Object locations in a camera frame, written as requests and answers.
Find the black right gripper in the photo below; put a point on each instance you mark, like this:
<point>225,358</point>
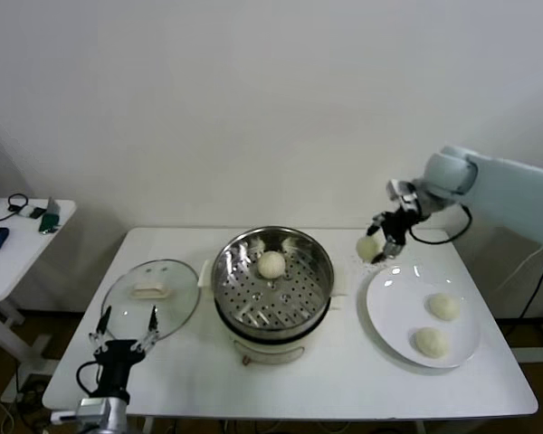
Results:
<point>398,226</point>

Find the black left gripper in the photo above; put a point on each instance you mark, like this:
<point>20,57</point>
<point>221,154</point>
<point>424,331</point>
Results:
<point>115,359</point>

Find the white steamed baozi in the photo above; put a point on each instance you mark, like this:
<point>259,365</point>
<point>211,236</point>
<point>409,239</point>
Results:
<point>271,264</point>
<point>444,307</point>
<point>430,343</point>
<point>366,248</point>

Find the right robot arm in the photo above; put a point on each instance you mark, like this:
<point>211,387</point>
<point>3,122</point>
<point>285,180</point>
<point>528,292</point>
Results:
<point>502,194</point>

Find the perforated steel steamer basket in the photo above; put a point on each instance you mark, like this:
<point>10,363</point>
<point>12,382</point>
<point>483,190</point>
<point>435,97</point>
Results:
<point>307,289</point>

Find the steel steamer pot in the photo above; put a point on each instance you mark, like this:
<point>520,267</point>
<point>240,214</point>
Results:
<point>267,352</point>

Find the scattered dark crumbs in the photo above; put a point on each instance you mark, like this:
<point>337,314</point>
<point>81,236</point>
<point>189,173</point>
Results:
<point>374,263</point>

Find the white round plate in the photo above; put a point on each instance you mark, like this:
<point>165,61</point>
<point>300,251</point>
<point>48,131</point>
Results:
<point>398,298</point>

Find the white side table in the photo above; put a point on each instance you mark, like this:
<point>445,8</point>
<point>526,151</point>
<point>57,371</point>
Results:
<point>22,253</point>

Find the small grey stand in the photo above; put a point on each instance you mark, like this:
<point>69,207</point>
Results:
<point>53,205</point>

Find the small dark device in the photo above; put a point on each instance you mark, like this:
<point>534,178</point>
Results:
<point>37,213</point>

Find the small white box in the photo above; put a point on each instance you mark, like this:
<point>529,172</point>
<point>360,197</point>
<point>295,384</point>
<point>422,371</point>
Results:
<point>25,212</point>

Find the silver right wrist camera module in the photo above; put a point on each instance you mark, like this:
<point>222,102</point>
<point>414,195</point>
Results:
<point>402,194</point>

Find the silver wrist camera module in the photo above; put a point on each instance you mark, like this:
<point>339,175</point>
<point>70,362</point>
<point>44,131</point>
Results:
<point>97,407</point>
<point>402,194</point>

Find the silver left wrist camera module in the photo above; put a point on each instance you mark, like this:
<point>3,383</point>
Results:
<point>97,407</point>

